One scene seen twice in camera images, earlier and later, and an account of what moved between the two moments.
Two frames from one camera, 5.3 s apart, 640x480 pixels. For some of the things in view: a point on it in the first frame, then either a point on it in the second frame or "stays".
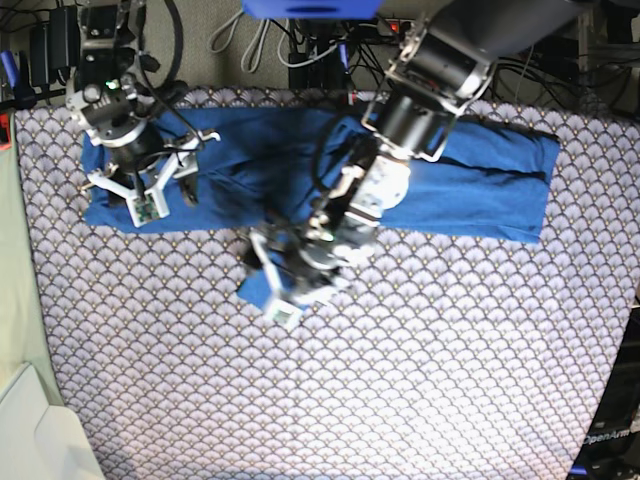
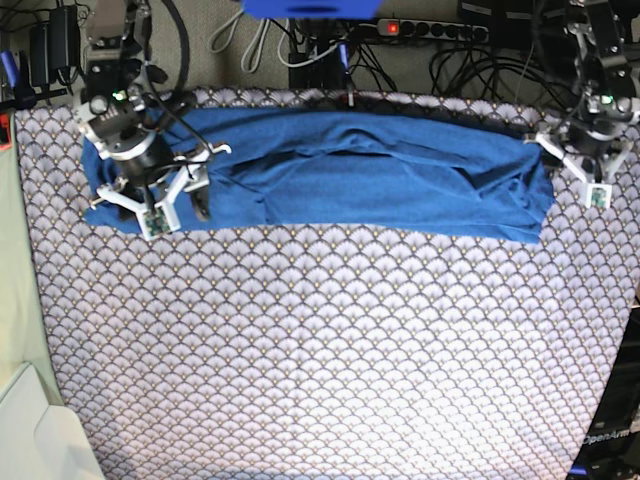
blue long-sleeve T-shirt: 492,179 stays
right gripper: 315,265 -> 587,136
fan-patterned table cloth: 448,360 stays
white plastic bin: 39,441 stays
